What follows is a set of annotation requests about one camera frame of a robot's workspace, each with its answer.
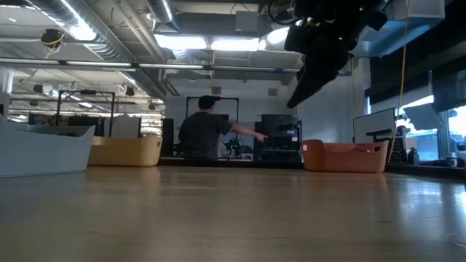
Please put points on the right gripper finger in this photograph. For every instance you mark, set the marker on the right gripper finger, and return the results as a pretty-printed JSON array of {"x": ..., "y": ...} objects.
[
  {"x": 325, "y": 71},
  {"x": 306, "y": 78}
]

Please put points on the red tomato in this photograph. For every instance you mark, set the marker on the red tomato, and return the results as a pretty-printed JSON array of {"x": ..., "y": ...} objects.
[
  {"x": 328, "y": 147},
  {"x": 360, "y": 148}
]

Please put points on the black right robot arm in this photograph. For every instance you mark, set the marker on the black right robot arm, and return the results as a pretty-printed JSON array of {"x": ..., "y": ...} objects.
[{"x": 346, "y": 11}]

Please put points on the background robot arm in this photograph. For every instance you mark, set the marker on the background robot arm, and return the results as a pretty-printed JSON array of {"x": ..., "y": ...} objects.
[{"x": 236, "y": 147}]

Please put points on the black shelf cabinet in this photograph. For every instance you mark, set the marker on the black shelf cabinet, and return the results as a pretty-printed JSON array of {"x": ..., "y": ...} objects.
[{"x": 280, "y": 134}]

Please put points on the whiteboard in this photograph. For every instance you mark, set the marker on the whiteboard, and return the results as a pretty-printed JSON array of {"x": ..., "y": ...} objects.
[{"x": 373, "y": 123}]

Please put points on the grey ceiling box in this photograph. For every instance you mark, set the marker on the grey ceiling box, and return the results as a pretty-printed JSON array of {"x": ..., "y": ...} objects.
[{"x": 247, "y": 22}]

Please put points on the ceiling light panel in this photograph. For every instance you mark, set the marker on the ceiling light panel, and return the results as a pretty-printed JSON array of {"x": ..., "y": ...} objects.
[
  {"x": 234, "y": 44},
  {"x": 180, "y": 41}
]

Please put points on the orange plastic basket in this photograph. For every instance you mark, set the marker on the orange plastic basket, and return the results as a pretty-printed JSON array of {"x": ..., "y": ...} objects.
[{"x": 346, "y": 162}]

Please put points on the grey tilted panel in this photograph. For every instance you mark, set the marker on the grey tilted panel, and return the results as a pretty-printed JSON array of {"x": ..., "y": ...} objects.
[{"x": 422, "y": 116}]

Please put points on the standing person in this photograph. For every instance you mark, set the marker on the standing person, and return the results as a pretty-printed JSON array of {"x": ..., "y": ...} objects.
[{"x": 202, "y": 134}]

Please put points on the dark bottle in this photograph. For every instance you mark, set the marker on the dark bottle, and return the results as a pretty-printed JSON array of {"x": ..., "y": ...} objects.
[{"x": 413, "y": 156}]

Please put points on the black hanging monitor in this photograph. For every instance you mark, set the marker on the black hanging monitor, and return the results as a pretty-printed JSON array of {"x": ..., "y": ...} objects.
[{"x": 449, "y": 91}]

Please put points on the black upright cabinet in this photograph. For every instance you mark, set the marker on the black upright cabinet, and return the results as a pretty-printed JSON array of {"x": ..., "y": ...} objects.
[{"x": 168, "y": 138}]

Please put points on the small jar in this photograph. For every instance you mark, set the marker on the small jar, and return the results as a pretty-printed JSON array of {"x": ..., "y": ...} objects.
[{"x": 451, "y": 160}]

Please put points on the black ceiling spotlight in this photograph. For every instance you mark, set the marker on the black ceiling spotlight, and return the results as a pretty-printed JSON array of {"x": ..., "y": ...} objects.
[
  {"x": 152, "y": 106},
  {"x": 38, "y": 89},
  {"x": 130, "y": 91}
]

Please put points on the white cabinet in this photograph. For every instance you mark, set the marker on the white cabinet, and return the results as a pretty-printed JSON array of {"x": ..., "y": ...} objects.
[{"x": 125, "y": 126}]

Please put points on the yellow plastic basket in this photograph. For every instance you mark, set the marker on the yellow plastic basket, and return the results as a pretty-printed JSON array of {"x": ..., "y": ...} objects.
[{"x": 125, "y": 153}]

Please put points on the white plastic basket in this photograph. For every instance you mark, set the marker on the white plastic basket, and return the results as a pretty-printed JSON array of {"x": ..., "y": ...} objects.
[{"x": 40, "y": 156}]

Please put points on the white cylindrical object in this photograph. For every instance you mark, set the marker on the white cylindrical object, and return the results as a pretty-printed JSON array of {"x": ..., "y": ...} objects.
[{"x": 6, "y": 82}]

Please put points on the smooth silver duct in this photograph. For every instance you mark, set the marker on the smooth silver duct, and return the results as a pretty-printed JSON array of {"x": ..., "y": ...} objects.
[{"x": 160, "y": 11}]

